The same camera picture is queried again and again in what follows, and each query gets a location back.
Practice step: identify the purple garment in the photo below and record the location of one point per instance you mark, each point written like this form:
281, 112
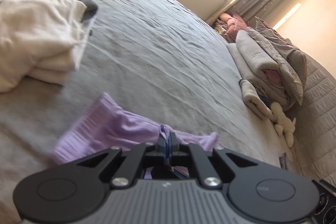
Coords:
105, 124

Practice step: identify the white folded clothes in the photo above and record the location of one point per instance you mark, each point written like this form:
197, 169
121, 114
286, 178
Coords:
43, 39

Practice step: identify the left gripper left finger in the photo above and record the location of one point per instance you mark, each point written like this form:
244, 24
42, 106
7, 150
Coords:
120, 169

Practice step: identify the folded cream towel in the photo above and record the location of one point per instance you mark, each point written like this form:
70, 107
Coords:
253, 101

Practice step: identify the folded grey duvet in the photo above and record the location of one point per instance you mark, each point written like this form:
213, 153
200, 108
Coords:
261, 64

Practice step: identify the white plush toy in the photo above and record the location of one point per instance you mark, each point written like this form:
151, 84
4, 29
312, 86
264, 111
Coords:
282, 124

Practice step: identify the quilted grey headboard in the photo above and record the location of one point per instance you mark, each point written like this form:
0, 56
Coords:
313, 152

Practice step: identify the grey bed sheet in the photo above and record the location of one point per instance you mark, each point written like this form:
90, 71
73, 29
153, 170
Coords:
155, 58

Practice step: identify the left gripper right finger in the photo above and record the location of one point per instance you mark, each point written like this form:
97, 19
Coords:
212, 169

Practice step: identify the folded grey cloth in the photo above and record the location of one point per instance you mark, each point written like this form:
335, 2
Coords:
282, 160

